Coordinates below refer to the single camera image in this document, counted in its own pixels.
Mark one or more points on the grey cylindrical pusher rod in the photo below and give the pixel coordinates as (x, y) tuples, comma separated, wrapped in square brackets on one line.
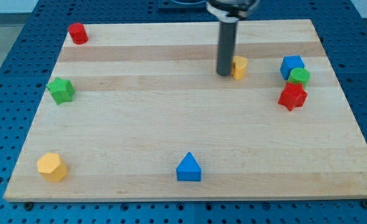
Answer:
[(226, 47)]

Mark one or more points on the green star block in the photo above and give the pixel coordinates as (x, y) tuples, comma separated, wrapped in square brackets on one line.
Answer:
[(61, 90)]

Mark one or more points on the red star block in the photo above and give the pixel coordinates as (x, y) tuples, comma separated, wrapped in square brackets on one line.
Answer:
[(292, 96)]

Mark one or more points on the wooden board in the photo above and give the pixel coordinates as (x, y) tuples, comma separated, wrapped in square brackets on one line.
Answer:
[(147, 94)]

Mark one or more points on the yellow heart block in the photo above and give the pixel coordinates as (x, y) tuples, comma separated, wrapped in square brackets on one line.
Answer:
[(239, 67)]

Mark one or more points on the blue cube block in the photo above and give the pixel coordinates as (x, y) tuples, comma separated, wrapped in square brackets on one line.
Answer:
[(289, 63)]

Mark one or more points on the green cylinder block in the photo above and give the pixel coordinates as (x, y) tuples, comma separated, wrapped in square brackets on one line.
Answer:
[(299, 76)]

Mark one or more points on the blue triangle block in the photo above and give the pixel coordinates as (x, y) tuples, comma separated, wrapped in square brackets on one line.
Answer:
[(188, 169)]

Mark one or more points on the red cylinder block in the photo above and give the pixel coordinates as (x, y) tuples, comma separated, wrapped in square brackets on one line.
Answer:
[(78, 33)]

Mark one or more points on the yellow hexagon block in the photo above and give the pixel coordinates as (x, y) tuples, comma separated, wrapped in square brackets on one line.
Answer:
[(52, 167)]

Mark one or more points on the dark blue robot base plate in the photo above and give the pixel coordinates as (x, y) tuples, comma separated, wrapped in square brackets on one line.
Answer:
[(180, 5)]

